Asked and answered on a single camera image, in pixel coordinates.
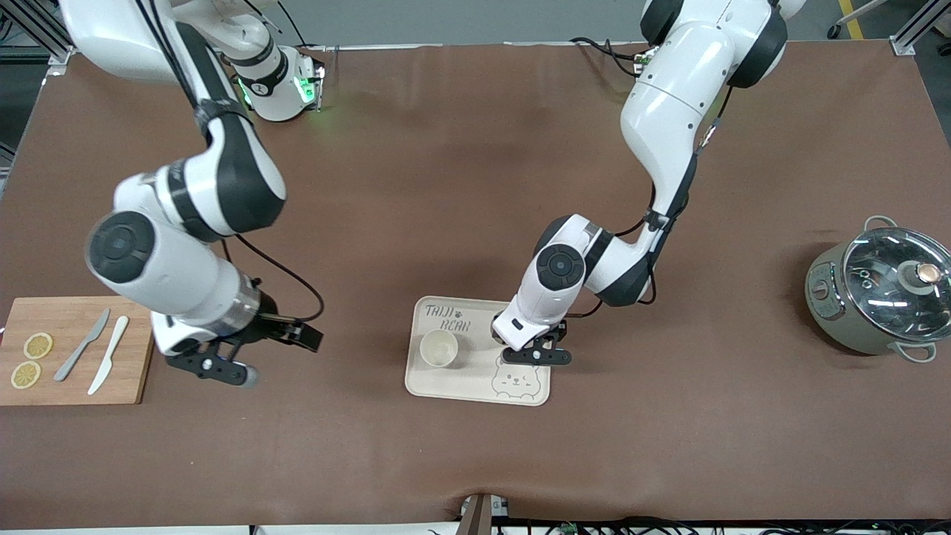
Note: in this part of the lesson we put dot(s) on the wooden cutting board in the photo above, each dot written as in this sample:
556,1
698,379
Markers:
74,327

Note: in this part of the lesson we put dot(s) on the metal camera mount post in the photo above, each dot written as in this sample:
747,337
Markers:
477,516

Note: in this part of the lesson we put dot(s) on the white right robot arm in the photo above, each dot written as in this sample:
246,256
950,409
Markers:
148,260

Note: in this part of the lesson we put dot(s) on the grey plastic knife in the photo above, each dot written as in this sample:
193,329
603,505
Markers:
80,348

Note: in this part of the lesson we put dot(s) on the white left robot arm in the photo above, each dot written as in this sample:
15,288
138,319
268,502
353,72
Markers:
669,111

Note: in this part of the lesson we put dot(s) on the glass pot lid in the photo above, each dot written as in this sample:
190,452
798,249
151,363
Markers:
884,282

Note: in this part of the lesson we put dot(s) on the cream bear print tray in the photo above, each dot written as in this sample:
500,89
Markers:
475,386

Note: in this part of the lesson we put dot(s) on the olive green cooking pot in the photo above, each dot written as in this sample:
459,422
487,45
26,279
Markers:
828,297

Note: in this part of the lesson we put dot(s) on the white IKEA cup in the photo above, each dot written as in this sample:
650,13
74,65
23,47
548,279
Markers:
439,348

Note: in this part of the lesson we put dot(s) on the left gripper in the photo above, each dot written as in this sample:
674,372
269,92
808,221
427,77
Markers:
495,331

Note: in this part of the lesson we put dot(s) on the aluminium frame post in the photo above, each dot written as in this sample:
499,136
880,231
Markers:
44,36
910,37

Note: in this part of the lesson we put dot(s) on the white plastic knife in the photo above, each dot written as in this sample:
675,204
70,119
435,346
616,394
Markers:
110,353

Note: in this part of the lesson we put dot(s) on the yellow lemon slice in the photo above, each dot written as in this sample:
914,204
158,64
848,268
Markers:
38,345
26,374

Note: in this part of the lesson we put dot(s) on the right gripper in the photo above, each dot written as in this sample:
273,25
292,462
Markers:
266,318

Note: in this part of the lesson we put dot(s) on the brown table cover mat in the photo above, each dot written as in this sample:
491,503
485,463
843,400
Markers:
475,446

